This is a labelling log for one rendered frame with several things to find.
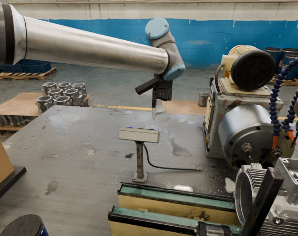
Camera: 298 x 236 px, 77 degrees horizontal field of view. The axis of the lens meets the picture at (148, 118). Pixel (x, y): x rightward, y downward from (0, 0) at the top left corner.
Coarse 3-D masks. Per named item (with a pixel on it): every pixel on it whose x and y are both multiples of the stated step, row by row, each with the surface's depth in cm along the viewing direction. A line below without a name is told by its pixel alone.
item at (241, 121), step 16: (240, 112) 79; (256, 112) 75; (224, 128) 81; (240, 128) 71; (256, 128) 68; (272, 128) 68; (224, 144) 76; (240, 144) 73; (256, 144) 71; (272, 144) 70; (288, 144) 70; (240, 160) 76; (256, 160) 75; (272, 160) 74
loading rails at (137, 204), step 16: (128, 192) 71; (144, 192) 71; (160, 192) 71; (176, 192) 71; (192, 192) 70; (112, 208) 64; (128, 208) 66; (144, 208) 74; (160, 208) 72; (176, 208) 70; (192, 208) 69; (208, 208) 67; (224, 208) 66; (112, 224) 65; (128, 224) 63; (144, 224) 61; (160, 224) 60; (176, 224) 60; (192, 224) 61; (224, 224) 61
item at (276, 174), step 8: (272, 168) 36; (264, 176) 38; (272, 176) 35; (280, 176) 34; (264, 184) 37; (272, 184) 35; (280, 184) 35; (264, 192) 37; (272, 192) 36; (256, 200) 40; (264, 200) 37; (272, 200) 37; (256, 208) 40; (264, 208) 38; (248, 216) 44; (256, 216) 40; (264, 216) 39; (248, 224) 43; (256, 224) 41; (248, 232) 43; (256, 232) 42
